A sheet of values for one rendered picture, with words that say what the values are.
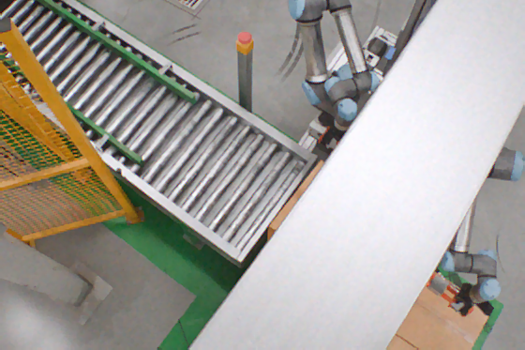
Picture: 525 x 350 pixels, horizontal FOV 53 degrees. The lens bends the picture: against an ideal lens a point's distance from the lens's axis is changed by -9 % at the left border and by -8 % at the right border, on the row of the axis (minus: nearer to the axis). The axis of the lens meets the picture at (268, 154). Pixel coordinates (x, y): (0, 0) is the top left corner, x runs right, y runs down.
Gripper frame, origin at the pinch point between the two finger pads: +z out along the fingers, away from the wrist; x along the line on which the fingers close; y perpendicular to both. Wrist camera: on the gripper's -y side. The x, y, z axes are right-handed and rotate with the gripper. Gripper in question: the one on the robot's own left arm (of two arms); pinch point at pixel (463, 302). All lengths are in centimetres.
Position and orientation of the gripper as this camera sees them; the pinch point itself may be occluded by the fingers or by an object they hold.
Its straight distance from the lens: 249.9
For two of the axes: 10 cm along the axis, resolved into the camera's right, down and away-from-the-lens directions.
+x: -6.1, 7.3, -3.0
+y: -7.9, -5.8, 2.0
